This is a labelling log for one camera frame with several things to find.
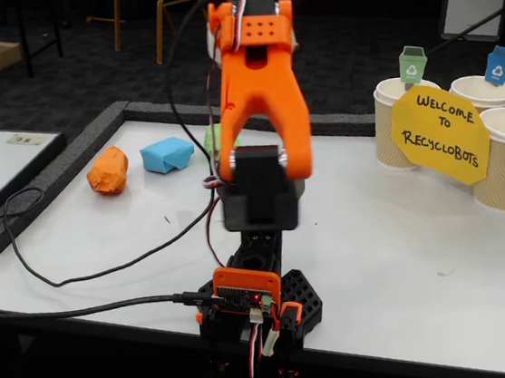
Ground green paper wad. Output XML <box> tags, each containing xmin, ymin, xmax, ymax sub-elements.
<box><xmin>202</xmin><ymin>121</ymin><xmax>243</xmax><ymax>161</ymax></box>

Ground blue paper wad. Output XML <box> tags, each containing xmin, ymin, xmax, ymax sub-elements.
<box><xmin>139</xmin><ymin>133</ymin><xmax>199</xmax><ymax>177</ymax></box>

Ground black robot base with clamp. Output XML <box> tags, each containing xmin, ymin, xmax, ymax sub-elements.
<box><xmin>189</xmin><ymin>263</ymin><xmax>333</xmax><ymax>378</ymax></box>

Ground orange controller board housing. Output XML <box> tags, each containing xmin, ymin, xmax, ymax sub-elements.
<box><xmin>209</xmin><ymin>261</ymin><xmax>286</xmax><ymax>317</ymax></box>

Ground short black foam border strip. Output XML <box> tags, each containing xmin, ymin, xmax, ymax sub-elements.
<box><xmin>307</xmin><ymin>106</ymin><xmax>378</xmax><ymax>145</ymax></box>

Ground paper cup with green tag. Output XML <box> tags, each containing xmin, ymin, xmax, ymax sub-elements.
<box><xmin>367</xmin><ymin>72</ymin><xmax>451</xmax><ymax>175</ymax></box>

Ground orange paper ball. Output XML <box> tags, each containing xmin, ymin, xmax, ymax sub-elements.
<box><xmin>83</xmin><ymin>144</ymin><xmax>132</xmax><ymax>198</ymax></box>

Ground yellow welcome sign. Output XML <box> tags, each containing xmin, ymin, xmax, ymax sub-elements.
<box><xmin>385</xmin><ymin>77</ymin><xmax>495</xmax><ymax>193</ymax></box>

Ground green recycling bin tag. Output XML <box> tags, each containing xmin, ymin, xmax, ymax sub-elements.
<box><xmin>396</xmin><ymin>44</ymin><xmax>432</xmax><ymax>91</ymax></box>

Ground small paper label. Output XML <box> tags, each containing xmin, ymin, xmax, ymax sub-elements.
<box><xmin>5</xmin><ymin>130</ymin><xmax>50</xmax><ymax>150</ymax></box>

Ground paper cup with blue tag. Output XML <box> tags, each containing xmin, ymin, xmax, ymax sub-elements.
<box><xmin>448</xmin><ymin>72</ymin><xmax>505</xmax><ymax>117</ymax></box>

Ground black tripod leg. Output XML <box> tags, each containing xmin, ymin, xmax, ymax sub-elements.
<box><xmin>423</xmin><ymin>7</ymin><xmax>505</xmax><ymax>55</ymax></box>

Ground black metal table legs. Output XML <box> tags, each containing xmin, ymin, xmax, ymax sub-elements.
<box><xmin>0</xmin><ymin>0</ymin><xmax>66</xmax><ymax>82</ymax></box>

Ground blue recycling bin tag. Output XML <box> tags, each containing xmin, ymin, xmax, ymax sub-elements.
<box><xmin>480</xmin><ymin>44</ymin><xmax>505</xmax><ymax>91</ymax></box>

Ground wire bundle with white connector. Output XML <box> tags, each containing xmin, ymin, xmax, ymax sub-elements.
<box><xmin>241</xmin><ymin>306</ymin><xmax>286</xmax><ymax>378</ymax></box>

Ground red white black servo wire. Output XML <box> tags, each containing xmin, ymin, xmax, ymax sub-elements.
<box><xmin>180</xmin><ymin>0</ymin><xmax>279</xmax><ymax>267</ymax></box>

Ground thick black USB cable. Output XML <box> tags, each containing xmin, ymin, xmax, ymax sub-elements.
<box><xmin>0</xmin><ymin>278</ymin><xmax>215</xmax><ymax>329</ymax></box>

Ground thin black camera cable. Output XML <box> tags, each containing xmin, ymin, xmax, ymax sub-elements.
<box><xmin>0</xmin><ymin>0</ymin><xmax>244</xmax><ymax>295</ymax></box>

